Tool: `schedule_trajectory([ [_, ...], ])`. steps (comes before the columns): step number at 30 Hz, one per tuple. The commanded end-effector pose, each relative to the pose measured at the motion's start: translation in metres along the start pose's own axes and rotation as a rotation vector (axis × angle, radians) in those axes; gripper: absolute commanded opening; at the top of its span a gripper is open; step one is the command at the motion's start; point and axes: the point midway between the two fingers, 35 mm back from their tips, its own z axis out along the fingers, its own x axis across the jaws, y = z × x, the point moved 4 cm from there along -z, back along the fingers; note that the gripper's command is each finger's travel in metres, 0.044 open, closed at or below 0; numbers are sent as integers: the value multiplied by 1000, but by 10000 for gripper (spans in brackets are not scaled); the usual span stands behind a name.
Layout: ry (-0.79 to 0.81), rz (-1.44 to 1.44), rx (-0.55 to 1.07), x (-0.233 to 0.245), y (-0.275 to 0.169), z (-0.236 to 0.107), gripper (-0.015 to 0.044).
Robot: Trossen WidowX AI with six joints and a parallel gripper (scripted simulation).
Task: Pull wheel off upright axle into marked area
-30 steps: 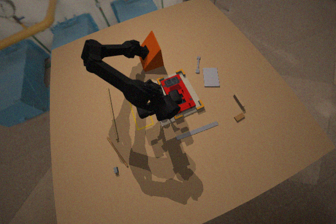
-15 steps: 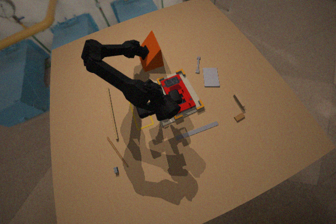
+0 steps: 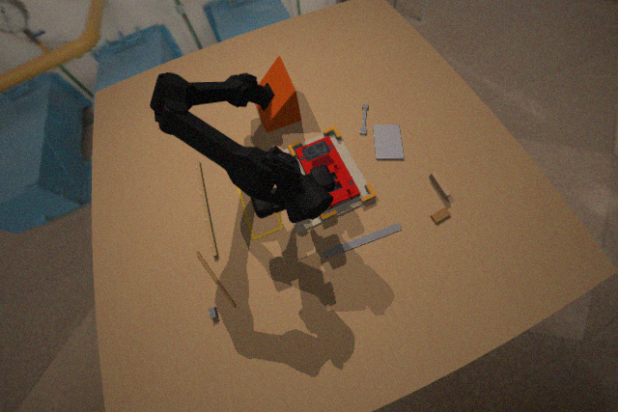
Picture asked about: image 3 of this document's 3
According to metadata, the grey flat bar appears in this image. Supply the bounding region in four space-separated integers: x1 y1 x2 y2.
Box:
323 222 402 259

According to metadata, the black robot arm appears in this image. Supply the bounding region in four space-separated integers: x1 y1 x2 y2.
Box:
150 72 333 223

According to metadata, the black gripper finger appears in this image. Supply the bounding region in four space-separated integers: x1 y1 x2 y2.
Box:
270 187 286 213

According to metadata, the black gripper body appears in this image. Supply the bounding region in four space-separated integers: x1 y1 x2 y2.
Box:
250 165 335 219

